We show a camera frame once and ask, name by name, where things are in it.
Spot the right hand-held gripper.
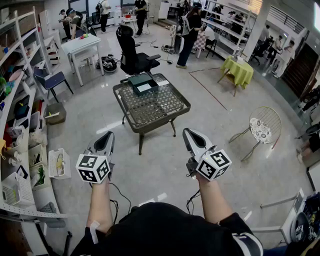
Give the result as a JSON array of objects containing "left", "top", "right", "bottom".
[{"left": 182, "top": 127, "right": 233, "bottom": 181}]

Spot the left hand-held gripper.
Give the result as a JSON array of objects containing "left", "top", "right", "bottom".
[{"left": 75, "top": 131, "right": 116, "bottom": 185}]

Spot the dark green box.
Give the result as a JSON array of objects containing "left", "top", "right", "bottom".
[{"left": 127, "top": 72, "right": 160, "bottom": 97}]

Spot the person's left forearm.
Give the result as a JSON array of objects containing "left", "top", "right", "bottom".
[{"left": 86, "top": 174, "right": 113, "bottom": 233}]

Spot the person's right forearm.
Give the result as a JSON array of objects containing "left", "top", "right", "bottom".
[{"left": 194, "top": 174, "right": 237, "bottom": 225}]

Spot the white perforated basket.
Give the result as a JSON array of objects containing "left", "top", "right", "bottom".
[
  {"left": 1, "top": 171, "right": 35, "bottom": 209},
  {"left": 48, "top": 148, "right": 72, "bottom": 180}
]

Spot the brown fabric waste bin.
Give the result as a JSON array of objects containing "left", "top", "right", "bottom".
[{"left": 43, "top": 102, "right": 68, "bottom": 126}]

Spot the brown wicker glass-top table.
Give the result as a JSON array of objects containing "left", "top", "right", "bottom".
[{"left": 112, "top": 72, "right": 192, "bottom": 156}]

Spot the cream bin with tools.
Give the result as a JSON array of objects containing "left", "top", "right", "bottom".
[{"left": 28, "top": 143, "right": 48, "bottom": 168}]

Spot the grey patterned flat pad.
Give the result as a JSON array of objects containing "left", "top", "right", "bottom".
[{"left": 152, "top": 73, "right": 171, "bottom": 86}]

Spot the cream bin with green item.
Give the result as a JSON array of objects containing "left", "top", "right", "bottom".
[{"left": 29, "top": 163, "right": 52, "bottom": 191}]

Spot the black white patterned backpack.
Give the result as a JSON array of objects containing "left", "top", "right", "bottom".
[{"left": 95, "top": 55, "right": 118, "bottom": 74}]

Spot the table with yellow-green cloth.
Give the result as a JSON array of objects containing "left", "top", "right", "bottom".
[{"left": 217, "top": 55, "right": 255, "bottom": 98}]

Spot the blue chair with black legs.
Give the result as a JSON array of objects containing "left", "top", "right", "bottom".
[{"left": 33, "top": 66, "right": 75, "bottom": 103}]

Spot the black office chair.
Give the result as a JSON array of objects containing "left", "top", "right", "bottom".
[{"left": 115, "top": 24, "right": 162, "bottom": 83}]

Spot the person's torso in black shirt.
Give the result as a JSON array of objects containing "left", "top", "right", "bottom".
[{"left": 71, "top": 202, "right": 265, "bottom": 256}]

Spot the white shelf unit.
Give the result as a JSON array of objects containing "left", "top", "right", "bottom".
[{"left": 0, "top": 6, "right": 68, "bottom": 226}]

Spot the table with checkered cloth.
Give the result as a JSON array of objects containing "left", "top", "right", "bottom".
[{"left": 169, "top": 23, "right": 216, "bottom": 59}]

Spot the white drawer cabinet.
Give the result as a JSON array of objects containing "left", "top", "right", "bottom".
[{"left": 44, "top": 36, "right": 61, "bottom": 66}]

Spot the white rectangular table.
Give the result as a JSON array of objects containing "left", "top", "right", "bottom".
[{"left": 60, "top": 33, "right": 105, "bottom": 87}]

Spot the long white metal rack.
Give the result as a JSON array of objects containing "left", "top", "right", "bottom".
[{"left": 201, "top": 0, "right": 258, "bottom": 61}]

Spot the dark wooden staircase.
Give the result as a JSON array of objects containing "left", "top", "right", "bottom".
[{"left": 282, "top": 42, "right": 320, "bottom": 100}]

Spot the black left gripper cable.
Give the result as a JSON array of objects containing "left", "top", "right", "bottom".
[{"left": 108, "top": 182, "right": 133, "bottom": 223}]

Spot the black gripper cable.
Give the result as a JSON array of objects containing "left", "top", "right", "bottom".
[
  {"left": 108, "top": 182, "right": 133, "bottom": 223},
  {"left": 186, "top": 189, "right": 201, "bottom": 216}
]

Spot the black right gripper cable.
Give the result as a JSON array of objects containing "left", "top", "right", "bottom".
[{"left": 186, "top": 189, "right": 201, "bottom": 216}]

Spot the gold wire chair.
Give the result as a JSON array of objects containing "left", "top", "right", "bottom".
[{"left": 228, "top": 106, "right": 283, "bottom": 162}]

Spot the small black picture frame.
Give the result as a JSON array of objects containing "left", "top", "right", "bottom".
[{"left": 16, "top": 164, "right": 29, "bottom": 180}]

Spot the white arm strap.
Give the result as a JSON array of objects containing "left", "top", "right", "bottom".
[{"left": 89, "top": 220, "right": 101, "bottom": 245}]

